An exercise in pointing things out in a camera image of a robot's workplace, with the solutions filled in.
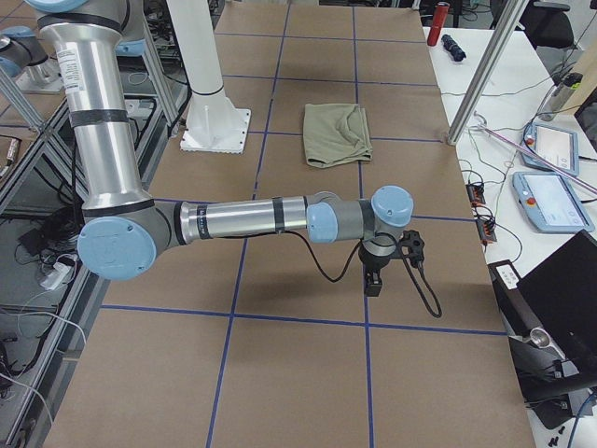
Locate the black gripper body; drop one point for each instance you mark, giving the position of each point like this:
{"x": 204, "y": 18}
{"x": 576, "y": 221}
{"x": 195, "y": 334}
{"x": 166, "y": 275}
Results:
{"x": 372, "y": 264}

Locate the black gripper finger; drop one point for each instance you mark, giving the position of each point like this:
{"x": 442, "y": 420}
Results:
{"x": 373, "y": 284}

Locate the olive green long-sleeve shirt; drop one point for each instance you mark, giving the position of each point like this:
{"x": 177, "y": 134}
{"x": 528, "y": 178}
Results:
{"x": 335, "y": 134}

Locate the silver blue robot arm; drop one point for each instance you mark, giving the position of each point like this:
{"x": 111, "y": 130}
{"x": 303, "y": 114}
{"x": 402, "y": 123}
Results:
{"x": 129, "y": 222}

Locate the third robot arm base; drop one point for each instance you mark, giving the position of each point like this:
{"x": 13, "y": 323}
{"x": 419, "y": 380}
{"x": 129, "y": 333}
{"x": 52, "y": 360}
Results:
{"x": 25, "y": 61}

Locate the orange black electronics board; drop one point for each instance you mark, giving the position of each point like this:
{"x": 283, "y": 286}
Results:
{"x": 483, "y": 215}

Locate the black laptop computer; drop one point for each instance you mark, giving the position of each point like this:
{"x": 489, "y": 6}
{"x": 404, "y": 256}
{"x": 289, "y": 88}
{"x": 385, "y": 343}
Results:
{"x": 561, "y": 292}

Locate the lower blue teach pendant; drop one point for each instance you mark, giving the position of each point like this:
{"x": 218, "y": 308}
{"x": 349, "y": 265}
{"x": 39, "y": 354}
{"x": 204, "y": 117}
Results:
{"x": 550, "y": 203}

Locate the blue teach pendant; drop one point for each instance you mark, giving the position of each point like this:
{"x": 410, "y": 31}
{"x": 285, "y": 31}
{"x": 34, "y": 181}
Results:
{"x": 550, "y": 203}
{"x": 556, "y": 145}

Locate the upper blue teach pendant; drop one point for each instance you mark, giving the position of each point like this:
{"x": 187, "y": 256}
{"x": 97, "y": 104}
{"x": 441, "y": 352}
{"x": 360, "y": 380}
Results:
{"x": 556, "y": 145}

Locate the dark blue folded umbrella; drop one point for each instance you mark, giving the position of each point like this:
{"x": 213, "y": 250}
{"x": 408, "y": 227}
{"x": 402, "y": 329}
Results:
{"x": 452, "y": 47}

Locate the red cylindrical bottle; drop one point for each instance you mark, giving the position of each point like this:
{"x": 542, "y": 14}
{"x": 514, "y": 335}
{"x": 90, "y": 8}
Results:
{"x": 440, "y": 14}

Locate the grey water bottle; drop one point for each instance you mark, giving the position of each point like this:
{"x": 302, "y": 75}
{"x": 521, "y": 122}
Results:
{"x": 559, "y": 95}

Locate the black office chair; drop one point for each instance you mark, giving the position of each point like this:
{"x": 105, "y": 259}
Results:
{"x": 546, "y": 24}

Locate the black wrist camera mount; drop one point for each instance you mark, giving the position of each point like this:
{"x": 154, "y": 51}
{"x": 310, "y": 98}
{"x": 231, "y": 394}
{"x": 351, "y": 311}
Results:
{"x": 411, "y": 247}

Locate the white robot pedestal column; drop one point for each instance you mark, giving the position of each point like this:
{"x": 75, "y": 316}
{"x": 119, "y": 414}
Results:
{"x": 213, "y": 123}

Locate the aluminium frame post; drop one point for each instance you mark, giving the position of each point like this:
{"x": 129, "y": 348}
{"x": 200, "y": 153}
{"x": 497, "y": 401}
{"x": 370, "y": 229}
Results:
{"x": 506, "y": 25}

